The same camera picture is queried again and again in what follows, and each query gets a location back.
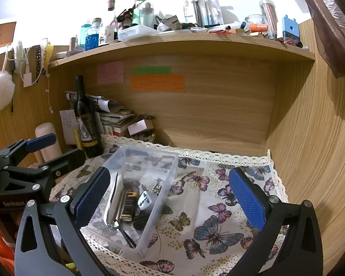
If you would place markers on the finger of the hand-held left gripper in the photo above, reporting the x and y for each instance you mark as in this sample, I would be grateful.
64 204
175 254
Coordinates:
41 143
72 158

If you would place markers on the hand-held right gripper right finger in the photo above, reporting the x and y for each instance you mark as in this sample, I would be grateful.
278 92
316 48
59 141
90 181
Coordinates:
247 198

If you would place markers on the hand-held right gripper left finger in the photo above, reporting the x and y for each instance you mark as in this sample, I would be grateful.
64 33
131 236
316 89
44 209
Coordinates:
92 198

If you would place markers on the clear plastic storage box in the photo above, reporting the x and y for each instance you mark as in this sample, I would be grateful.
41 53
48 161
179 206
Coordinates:
149 164

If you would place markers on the cream plastic bottle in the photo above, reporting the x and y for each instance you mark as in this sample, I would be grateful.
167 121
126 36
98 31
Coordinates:
47 133

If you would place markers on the gold lipstick tube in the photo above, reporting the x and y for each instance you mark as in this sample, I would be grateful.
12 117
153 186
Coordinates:
77 139

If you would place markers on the white round compact mirror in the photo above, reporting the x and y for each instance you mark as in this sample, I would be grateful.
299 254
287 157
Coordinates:
113 198

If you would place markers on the white handwritten note paper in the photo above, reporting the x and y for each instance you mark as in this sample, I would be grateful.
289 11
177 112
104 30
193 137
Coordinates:
67 126

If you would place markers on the dark wine bottle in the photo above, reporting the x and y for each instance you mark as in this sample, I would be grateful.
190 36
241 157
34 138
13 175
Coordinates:
87 126

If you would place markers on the small dark perfume bottle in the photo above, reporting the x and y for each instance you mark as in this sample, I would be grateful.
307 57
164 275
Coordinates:
129 207

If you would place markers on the butterfly print lace cloth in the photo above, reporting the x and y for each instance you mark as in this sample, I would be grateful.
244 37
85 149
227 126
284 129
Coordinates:
207 201

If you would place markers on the orange cloth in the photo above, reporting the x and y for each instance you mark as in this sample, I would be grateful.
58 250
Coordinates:
0 250

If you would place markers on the black tweezers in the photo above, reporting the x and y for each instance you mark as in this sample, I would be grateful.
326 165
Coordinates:
126 235

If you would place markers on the white plug adapter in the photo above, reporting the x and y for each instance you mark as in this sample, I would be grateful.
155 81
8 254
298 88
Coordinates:
144 200

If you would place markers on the stack of papers and books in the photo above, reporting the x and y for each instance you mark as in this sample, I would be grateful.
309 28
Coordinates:
115 115

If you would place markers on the white fluffy pom-pom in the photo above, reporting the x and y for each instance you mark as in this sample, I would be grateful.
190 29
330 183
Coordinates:
3 89

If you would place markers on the small white paper box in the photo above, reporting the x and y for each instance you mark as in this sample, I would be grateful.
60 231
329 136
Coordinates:
137 127

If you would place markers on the pile of coins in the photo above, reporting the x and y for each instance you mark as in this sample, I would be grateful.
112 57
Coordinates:
143 137

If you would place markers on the hanging dark headband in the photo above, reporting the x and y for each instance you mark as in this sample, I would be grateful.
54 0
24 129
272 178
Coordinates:
38 59

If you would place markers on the pink sticky note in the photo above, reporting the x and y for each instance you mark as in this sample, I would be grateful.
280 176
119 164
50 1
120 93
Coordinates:
110 73

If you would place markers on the orange sticky note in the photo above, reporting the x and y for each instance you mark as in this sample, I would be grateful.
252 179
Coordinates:
158 83

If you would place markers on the blue glass bottle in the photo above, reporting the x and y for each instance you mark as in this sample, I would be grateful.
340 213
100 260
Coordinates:
92 38

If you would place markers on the teal plastic bottle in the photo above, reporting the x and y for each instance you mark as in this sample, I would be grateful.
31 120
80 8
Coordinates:
84 34

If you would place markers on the green sticky note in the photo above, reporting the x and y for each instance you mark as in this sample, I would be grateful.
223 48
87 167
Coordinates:
152 70

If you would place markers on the white printed mug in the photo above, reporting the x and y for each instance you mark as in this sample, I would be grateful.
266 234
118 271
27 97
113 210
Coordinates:
107 36

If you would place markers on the white lidded plastic container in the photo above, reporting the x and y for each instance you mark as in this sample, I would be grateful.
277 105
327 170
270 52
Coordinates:
138 32

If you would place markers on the corked clear glass bottle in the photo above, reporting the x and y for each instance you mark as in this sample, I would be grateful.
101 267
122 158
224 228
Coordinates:
112 8

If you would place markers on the green pump bottle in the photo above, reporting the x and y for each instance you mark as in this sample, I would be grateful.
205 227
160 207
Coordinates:
138 11

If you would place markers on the orange tube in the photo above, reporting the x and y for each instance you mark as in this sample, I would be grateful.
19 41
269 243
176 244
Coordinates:
258 28

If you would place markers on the blue box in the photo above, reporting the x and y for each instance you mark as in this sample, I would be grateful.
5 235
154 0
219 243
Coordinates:
290 30

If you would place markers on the glass jar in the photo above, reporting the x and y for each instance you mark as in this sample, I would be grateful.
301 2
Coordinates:
254 20

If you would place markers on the clear cylinder of sticks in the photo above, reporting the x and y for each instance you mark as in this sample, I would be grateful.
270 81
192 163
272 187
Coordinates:
268 14

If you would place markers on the brown plastic bag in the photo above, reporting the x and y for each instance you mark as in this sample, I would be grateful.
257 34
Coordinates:
330 26

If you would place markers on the clear blister pack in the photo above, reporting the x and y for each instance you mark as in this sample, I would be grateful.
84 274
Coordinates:
208 8

